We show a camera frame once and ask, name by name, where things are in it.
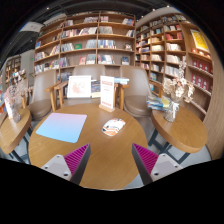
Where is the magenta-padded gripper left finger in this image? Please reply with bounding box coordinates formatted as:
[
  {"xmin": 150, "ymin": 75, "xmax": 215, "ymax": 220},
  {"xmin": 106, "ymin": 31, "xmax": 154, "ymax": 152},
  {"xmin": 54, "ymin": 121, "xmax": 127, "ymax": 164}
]
[{"xmin": 40, "ymin": 143, "xmax": 92, "ymax": 186}]

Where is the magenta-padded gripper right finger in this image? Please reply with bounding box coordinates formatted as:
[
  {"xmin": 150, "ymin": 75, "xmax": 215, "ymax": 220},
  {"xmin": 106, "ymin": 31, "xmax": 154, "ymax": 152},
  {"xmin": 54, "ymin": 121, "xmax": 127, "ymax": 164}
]
[{"xmin": 131, "ymin": 143, "xmax": 184, "ymax": 186}]

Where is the white and orange computer mouse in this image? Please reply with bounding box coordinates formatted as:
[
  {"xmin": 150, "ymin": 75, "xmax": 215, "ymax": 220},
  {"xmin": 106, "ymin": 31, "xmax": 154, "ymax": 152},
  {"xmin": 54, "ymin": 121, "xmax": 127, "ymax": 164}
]
[{"xmin": 101, "ymin": 117, "xmax": 127, "ymax": 137}]

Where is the pink-blue gradient mouse pad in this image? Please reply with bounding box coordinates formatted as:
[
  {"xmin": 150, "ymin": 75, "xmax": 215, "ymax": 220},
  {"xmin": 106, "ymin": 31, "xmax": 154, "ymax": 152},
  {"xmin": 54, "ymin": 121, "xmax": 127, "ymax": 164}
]
[{"xmin": 35, "ymin": 112, "xmax": 88, "ymax": 144}]

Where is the round wooden side table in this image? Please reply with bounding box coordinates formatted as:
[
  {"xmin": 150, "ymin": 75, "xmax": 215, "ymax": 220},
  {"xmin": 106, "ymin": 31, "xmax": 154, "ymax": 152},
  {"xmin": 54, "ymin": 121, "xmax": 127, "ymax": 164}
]
[
  {"xmin": 0, "ymin": 107, "xmax": 33, "ymax": 164},
  {"xmin": 147, "ymin": 105, "xmax": 209, "ymax": 164}
]

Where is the glass vase with beige flowers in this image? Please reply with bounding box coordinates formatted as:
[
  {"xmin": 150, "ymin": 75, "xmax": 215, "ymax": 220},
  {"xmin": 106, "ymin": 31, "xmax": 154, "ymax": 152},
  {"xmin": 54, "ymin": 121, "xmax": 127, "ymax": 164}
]
[{"xmin": 162, "ymin": 61, "xmax": 196, "ymax": 123}]

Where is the blue and yellow book stack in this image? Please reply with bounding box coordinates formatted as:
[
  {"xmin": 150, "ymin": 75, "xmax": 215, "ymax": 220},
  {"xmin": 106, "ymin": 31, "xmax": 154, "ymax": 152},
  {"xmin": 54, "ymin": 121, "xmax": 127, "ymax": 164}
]
[{"xmin": 146, "ymin": 94, "xmax": 171, "ymax": 112}]

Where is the brown leather wooden armchair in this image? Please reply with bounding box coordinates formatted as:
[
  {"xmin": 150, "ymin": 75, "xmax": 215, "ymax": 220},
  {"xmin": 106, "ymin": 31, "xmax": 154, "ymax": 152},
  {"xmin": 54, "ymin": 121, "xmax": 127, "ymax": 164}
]
[
  {"xmin": 114, "ymin": 64, "xmax": 164, "ymax": 118},
  {"xmin": 25, "ymin": 69, "xmax": 59, "ymax": 121},
  {"xmin": 19, "ymin": 83, "xmax": 35, "ymax": 108},
  {"xmin": 53, "ymin": 64, "xmax": 108, "ymax": 108}
]

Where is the white framed floral picture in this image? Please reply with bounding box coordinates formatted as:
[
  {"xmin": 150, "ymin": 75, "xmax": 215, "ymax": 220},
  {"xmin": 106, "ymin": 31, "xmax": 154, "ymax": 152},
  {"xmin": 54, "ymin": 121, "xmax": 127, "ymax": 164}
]
[{"xmin": 66, "ymin": 74, "xmax": 92, "ymax": 99}]

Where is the dark cover book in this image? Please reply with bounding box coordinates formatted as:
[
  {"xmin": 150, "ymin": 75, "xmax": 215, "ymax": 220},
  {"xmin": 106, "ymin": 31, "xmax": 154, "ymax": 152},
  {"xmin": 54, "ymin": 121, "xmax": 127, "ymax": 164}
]
[{"xmin": 90, "ymin": 80, "xmax": 102, "ymax": 99}]

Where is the acrylic sign with wooden base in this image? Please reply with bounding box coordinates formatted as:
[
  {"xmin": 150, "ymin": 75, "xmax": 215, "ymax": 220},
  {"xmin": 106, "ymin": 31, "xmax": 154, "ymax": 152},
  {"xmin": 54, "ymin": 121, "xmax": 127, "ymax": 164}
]
[{"xmin": 98, "ymin": 75, "xmax": 116, "ymax": 113}]

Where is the light blue book stack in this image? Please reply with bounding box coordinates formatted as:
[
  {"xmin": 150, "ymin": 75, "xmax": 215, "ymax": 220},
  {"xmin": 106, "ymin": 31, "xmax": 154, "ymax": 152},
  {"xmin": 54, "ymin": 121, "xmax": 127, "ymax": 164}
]
[{"xmin": 114, "ymin": 76, "xmax": 130, "ymax": 85}]

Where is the small distant wooden bookshelf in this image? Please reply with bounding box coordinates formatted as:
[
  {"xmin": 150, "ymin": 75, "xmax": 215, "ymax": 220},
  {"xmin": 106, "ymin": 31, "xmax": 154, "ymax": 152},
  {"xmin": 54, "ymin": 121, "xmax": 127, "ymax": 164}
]
[{"xmin": 0, "ymin": 54, "xmax": 28, "ymax": 91}]

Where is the curved wooden bookshelf unit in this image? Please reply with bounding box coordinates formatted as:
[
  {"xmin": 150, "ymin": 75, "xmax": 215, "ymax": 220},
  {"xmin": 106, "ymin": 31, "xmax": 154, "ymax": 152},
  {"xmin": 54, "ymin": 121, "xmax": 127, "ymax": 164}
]
[{"xmin": 134, "ymin": 13, "xmax": 214, "ymax": 123}]

